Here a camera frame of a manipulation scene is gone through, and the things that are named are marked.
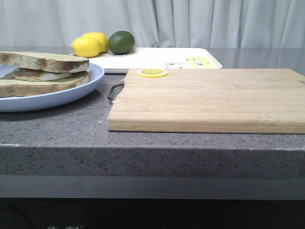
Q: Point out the metal board handle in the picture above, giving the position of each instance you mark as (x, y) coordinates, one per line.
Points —
(112, 93)

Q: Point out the yellow lemon front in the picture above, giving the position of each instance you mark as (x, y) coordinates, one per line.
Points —
(86, 47)

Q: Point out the lemon slice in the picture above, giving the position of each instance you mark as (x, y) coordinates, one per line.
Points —
(152, 73)

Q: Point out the yellow lemon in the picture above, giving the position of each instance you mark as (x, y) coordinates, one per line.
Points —
(100, 37)
(86, 47)

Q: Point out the white bear tray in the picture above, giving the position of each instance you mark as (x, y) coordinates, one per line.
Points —
(142, 58)

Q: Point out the yellow plastic fork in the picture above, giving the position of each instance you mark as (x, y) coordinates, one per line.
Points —
(191, 62)

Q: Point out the green lime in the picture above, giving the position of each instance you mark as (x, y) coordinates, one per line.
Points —
(121, 42)

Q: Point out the light blue plate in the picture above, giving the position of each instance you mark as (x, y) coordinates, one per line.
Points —
(37, 102)

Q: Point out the yellow plastic knife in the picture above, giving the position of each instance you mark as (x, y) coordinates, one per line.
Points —
(205, 62)

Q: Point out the fried egg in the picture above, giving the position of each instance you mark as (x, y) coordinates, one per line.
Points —
(38, 75)

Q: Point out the bread slice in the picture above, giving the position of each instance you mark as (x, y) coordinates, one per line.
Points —
(50, 62)
(10, 86)

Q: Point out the grey curtain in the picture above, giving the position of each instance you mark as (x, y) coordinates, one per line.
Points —
(156, 23)

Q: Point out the wooden cutting board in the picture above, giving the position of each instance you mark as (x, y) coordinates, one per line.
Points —
(262, 101)

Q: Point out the yellow lemon rear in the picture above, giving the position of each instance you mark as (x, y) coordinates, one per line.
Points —
(100, 37)

